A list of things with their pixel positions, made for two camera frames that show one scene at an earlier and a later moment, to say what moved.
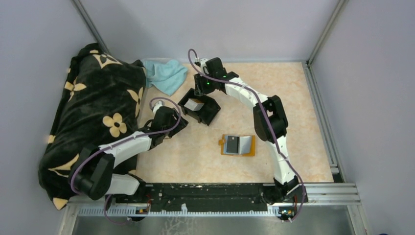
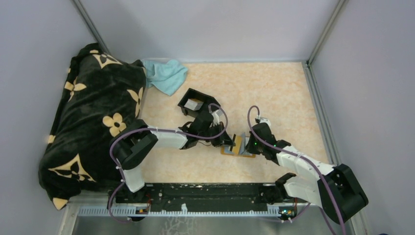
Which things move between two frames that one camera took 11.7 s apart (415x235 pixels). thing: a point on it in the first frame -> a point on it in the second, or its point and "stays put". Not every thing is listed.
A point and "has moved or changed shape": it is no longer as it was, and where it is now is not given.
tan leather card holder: x=246 y=147 has moved or changed shape
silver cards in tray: x=194 y=104 stays put
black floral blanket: x=100 y=103 stays put
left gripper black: x=182 y=124 -> x=224 y=140
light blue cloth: x=168 y=76 stays put
